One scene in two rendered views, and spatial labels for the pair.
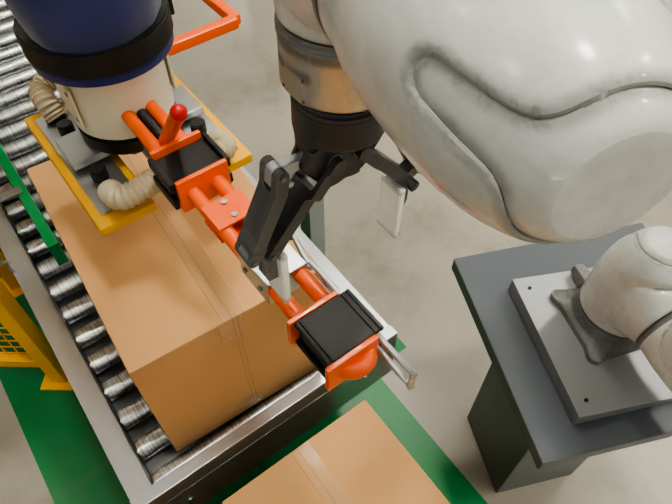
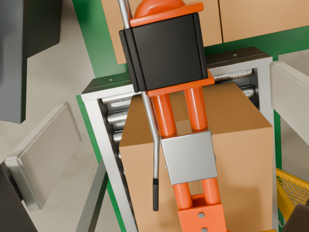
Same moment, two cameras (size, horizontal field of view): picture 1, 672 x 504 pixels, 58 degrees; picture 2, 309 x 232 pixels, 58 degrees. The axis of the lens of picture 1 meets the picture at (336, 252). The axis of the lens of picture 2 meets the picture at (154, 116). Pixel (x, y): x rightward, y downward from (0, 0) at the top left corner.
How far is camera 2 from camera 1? 0.44 m
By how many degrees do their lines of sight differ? 18
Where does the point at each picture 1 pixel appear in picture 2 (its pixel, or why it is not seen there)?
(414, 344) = (70, 95)
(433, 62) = not seen: outside the picture
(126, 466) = (265, 84)
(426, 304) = not seen: hidden behind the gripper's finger
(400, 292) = not seen: hidden behind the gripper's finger
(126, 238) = (234, 218)
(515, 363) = (10, 33)
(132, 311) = (252, 167)
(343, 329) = (163, 47)
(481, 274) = (6, 105)
